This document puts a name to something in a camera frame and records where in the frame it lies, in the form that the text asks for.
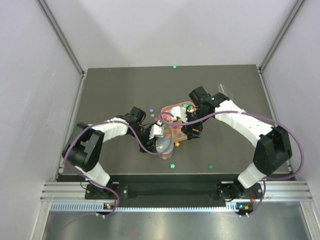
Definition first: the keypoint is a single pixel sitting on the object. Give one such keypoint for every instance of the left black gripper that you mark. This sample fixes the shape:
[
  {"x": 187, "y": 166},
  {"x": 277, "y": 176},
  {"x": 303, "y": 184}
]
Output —
[{"x": 150, "y": 144}]

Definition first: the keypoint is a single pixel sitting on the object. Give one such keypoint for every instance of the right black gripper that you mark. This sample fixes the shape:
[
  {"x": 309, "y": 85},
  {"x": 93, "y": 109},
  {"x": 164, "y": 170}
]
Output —
[{"x": 188, "y": 129}]

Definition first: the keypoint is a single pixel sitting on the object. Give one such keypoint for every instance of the tan tray translucent star candies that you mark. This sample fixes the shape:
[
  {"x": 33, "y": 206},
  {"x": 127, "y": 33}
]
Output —
[{"x": 175, "y": 132}]

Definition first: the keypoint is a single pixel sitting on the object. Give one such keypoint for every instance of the clear round jar lid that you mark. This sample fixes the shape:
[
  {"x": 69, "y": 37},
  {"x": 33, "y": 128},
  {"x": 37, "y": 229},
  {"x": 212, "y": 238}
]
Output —
[{"x": 164, "y": 145}]

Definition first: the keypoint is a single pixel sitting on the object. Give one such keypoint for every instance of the pink tray opaque star candies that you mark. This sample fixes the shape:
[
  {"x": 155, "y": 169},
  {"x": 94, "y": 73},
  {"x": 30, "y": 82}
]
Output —
[{"x": 187, "y": 106}]

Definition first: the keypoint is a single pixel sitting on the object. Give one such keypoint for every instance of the clear plastic scoop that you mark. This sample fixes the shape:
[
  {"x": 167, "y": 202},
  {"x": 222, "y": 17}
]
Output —
[{"x": 225, "y": 91}]

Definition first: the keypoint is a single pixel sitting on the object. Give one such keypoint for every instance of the clear plastic jar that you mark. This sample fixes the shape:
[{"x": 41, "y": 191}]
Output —
[{"x": 166, "y": 156}]

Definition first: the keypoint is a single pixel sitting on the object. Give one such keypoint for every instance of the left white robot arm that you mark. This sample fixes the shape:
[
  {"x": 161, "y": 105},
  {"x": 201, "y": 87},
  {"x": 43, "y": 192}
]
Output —
[{"x": 83, "y": 148}]

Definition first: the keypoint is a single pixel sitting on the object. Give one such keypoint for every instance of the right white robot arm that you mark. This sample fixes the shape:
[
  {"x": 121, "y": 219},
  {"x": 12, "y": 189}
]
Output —
[{"x": 272, "y": 143}]

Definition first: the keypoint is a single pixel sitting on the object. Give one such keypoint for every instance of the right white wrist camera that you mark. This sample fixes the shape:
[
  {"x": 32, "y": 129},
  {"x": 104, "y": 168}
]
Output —
[{"x": 178, "y": 113}]

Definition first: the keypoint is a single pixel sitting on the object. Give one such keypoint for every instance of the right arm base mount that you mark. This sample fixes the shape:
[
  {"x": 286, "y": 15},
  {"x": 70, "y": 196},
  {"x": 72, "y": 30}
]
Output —
[{"x": 229, "y": 191}]

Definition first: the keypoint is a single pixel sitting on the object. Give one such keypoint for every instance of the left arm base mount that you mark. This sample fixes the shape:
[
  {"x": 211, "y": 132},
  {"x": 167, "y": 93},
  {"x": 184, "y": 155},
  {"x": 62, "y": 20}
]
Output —
[{"x": 93, "y": 192}]

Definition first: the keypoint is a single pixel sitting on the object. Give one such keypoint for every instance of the right aluminium corner post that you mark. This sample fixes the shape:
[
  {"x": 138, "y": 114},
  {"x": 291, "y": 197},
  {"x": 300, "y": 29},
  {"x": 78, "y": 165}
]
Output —
[{"x": 293, "y": 13}]

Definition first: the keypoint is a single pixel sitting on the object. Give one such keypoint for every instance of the aluminium corner post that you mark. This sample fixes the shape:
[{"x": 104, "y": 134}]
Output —
[
  {"x": 293, "y": 13},
  {"x": 60, "y": 35}
]

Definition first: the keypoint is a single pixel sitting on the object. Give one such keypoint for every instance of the aluminium front frame rail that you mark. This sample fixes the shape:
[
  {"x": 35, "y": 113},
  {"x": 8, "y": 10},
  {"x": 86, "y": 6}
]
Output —
[{"x": 279, "y": 191}]

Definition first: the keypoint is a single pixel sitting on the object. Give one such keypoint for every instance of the white slotted cable duct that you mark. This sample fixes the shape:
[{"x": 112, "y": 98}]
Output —
[{"x": 104, "y": 207}]

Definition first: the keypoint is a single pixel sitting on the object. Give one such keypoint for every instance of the left aluminium corner post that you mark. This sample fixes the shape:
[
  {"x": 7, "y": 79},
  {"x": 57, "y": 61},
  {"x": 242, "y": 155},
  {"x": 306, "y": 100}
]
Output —
[{"x": 60, "y": 35}]

